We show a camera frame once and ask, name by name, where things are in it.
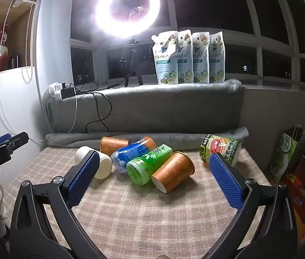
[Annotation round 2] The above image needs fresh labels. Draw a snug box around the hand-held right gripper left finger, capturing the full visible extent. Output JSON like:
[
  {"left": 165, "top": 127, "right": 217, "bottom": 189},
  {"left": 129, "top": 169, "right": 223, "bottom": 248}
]
[{"left": 9, "top": 150, "right": 107, "bottom": 259}]

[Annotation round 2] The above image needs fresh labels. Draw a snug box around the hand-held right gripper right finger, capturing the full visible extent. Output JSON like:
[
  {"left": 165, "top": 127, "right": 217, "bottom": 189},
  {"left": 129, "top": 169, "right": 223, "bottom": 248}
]
[{"left": 209, "top": 152, "right": 299, "bottom": 259}]

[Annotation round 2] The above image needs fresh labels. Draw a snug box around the white paper cup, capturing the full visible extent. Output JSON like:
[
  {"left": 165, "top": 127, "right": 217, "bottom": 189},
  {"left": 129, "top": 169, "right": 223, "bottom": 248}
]
[{"left": 74, "top": 146, "right": 113, "bottom": 179}]

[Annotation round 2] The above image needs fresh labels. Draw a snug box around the green grapefruit print cup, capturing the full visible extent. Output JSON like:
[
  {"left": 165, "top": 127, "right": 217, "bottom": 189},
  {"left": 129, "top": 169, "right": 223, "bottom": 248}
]
[{"left": 200, "top": 134, "right": 243, "bottom": 167}]

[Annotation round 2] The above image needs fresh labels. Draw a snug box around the small orange paper cup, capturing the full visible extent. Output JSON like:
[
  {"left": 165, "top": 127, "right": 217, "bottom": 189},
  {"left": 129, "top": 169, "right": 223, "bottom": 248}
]
[{"left": 100, "top": 136, "right": 130, "bottom": 156}]

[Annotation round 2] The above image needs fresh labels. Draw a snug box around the large orange paper cup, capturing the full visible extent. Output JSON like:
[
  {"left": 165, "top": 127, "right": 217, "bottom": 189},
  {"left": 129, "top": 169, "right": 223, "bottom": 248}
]
[{"left": 151, "top": 151, "right": 196, "bottom": 194}]

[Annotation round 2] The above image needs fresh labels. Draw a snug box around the rolled grey blanket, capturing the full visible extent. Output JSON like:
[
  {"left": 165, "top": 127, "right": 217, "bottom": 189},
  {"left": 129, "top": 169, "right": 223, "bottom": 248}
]
[{"left": 46, "top": 126, "right": 250, "bottom": 150}]

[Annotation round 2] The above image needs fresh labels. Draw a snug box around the white power strip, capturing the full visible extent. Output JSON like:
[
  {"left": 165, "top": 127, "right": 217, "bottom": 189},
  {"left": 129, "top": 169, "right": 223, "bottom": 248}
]
[{"left": 48, "top": 82, "right": 74, "bottom": 101}]

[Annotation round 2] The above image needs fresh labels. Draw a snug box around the green paper bag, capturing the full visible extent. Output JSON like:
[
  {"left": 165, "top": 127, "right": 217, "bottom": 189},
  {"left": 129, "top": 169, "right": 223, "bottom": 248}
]
[{"left": 269, "top": 125, "right": 305, "bottom": 182}]

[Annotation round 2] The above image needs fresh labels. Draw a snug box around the black charger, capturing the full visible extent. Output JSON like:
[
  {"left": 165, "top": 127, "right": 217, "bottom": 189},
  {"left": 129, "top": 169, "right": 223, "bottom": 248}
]
[{"left": 60, "top": 86, "right": 77, "bottom": 100}]

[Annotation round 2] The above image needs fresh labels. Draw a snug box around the plaid blanket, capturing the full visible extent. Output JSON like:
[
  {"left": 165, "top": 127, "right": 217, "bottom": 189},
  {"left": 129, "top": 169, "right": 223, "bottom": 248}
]
[{"left": 3, "top": 145, "right": 273, "bottom": 259}]

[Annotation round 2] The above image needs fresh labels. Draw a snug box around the wooden shelf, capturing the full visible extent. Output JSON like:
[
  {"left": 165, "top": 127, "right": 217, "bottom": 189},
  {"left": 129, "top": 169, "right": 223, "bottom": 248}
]
[{"left": 0, "top": 0, "right": 39, "bottom": 77}]

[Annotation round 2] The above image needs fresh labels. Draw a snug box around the spouted refill pouch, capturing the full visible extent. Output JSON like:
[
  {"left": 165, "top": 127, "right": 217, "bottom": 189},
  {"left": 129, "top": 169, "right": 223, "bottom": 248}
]
[
  {"left": 152, "top": 31, "right": 179, "bottom": 85},
  {"left": 178, "top": 29, "right": 193, "bottom": 84},
  {"left": 209, "top": 31, "right": 226, "bottom": 83},
  {"left": 192, "top": 32, "right": 210, "bottom": 84}
]

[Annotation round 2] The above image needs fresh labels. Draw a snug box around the black tripod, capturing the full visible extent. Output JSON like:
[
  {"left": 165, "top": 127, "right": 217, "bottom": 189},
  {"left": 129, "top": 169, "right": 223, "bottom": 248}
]
[{"left": 119, "top": 38, "right": 144, "bottom": 87}]

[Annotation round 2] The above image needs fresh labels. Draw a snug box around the white bead cord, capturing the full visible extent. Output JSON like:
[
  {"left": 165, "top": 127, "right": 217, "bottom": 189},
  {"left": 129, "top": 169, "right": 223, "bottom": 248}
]
[{"left": 21, "top": 0, "right": 48, "bottom": 84}]

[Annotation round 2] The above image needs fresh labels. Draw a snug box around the black cable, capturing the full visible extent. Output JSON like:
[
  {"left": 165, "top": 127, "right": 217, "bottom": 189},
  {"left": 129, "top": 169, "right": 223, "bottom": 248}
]
[{"left": 74, "top": 82, "right": 128, "bottom": 133}]

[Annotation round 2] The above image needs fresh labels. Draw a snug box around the ring light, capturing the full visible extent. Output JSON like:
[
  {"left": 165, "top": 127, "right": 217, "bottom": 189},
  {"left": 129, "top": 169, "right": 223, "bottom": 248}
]
[{"left": 95, "top": 0, "right": 161, "bottom": 39}]

